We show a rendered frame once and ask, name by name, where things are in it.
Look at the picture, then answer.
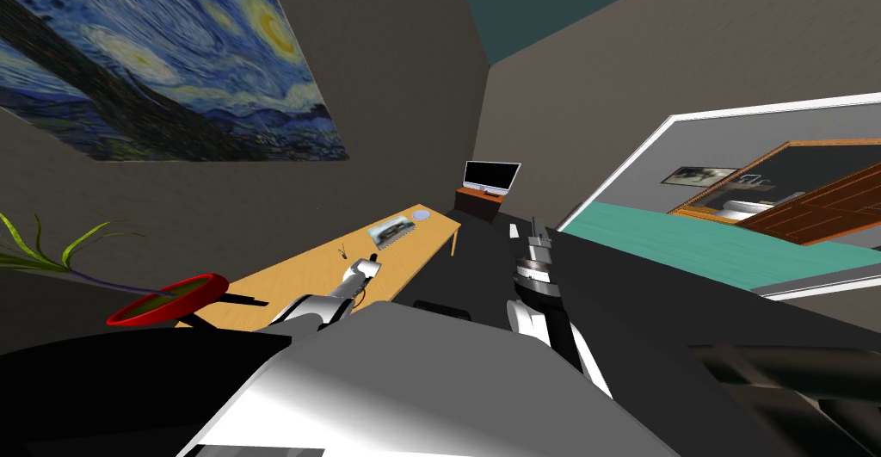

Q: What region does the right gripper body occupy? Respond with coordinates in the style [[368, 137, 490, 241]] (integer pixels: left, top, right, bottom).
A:
[[524, 233, 555, 264]]

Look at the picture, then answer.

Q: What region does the grey picture book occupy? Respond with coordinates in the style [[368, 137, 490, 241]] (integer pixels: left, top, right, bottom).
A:
[[367, 215, 417, 251]]

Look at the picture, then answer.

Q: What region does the orange stand with black television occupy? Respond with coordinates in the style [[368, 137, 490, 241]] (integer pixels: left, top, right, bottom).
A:
[[453, 160, 523, 224]]

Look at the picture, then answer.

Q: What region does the light wooden table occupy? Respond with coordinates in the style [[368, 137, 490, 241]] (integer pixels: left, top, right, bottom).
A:
[[175, 203, 463, 330]]

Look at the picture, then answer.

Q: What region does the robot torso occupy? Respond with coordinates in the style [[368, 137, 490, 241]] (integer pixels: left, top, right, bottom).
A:
[[175, 300, 665, 457]]

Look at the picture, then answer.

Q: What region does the green plant in red pot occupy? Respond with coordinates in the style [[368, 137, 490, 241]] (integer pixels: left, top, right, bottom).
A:
[[0, 212, 231, 328]]

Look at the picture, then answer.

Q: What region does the brown wooden panel door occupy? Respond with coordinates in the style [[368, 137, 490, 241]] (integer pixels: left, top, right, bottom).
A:
[[735, 160, 881, 247]]

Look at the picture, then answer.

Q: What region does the blue swirling night sky painting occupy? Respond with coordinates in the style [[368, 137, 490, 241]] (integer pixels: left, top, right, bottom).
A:
[[0, 0, 350, 164]]

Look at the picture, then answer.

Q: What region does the grey framed wall picture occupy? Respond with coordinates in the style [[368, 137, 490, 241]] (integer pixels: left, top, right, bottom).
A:
[[660, 165, 742, 189]]

